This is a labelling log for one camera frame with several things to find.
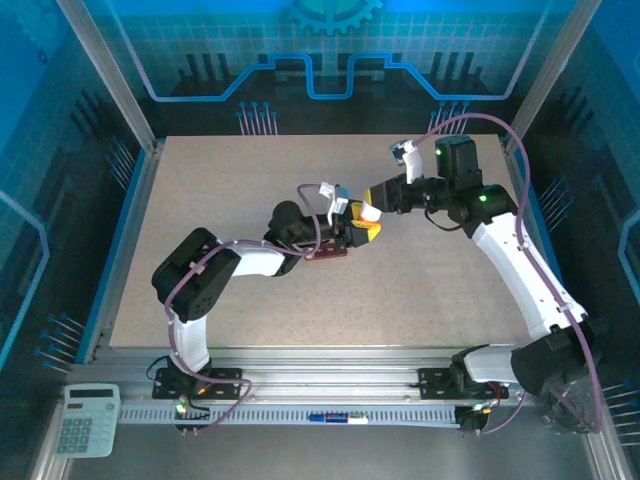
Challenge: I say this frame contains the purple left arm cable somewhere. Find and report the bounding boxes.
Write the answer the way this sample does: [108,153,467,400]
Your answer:
[147,183,331,436]

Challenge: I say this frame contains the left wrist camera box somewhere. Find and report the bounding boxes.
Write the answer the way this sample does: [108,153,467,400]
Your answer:
[319,182,351,226]

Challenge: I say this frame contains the clear glass beaker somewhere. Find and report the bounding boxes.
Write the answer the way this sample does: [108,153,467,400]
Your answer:
[542,389,604,435]

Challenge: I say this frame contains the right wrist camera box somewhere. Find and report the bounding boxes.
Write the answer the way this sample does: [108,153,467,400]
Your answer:
[389,141,425,184]

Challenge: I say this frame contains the black connector box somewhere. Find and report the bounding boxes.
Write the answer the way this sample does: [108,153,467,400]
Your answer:
[457,404,489,434]

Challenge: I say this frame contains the blue white marker pen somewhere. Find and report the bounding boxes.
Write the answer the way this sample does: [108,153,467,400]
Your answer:
[307,412,370,425]

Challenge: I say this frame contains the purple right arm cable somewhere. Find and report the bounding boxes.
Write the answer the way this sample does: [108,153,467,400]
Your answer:
[412,112,604,436]

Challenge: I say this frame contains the aluminium base beam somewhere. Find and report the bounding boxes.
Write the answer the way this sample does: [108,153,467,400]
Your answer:
[69,347,599,407]

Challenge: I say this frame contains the aluminium blue side rail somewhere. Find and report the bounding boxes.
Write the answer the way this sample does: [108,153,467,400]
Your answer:
[501,137,590,365]
[74,139,164,365]

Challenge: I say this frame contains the slotted white cable duct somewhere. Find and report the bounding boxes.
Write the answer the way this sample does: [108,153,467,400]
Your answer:
[118,403,459,426]

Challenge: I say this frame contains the white desk calculator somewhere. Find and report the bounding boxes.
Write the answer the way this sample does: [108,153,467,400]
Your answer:
[53,383,122,459]

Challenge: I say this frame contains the aluminium frame post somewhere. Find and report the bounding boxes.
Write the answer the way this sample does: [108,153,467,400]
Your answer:
[55,0,160,154]
[503,0,604,154]

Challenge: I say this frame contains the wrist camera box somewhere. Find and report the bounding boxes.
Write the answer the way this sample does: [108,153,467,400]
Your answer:
[319,182,351,226]
[389,141,425,184]

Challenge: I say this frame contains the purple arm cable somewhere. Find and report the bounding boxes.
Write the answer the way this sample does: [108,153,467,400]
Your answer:
[147,183,331,436]
[412,112,604,436]

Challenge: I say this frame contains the dark red pill organizer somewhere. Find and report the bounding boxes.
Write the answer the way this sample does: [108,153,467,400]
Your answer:
[305,243,350,262]

